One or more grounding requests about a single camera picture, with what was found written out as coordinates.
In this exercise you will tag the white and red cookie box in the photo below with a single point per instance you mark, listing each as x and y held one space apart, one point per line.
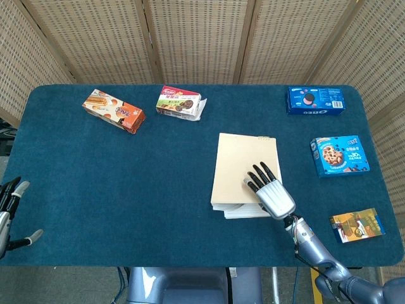
178 103

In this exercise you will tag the woven rattan folding screen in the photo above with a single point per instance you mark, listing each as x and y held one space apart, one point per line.
196 38

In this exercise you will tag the blue chocolate chip cookie box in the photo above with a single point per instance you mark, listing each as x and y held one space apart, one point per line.
340 156

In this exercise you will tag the blue Oreo box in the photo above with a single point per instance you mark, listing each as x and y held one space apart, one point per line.
314 99

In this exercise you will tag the orange wafer roll box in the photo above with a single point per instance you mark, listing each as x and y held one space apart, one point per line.
114 111

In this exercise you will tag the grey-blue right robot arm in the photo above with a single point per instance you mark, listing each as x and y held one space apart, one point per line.
319 253

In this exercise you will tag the dark blue table cloth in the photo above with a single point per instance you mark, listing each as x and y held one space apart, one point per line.
126 190

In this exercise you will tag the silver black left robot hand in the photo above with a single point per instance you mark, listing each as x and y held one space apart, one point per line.
9 199

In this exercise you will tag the grey-blue robot torso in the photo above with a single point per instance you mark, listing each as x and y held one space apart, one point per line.
190 285

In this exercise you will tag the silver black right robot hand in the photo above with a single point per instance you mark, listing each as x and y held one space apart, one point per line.
276 198

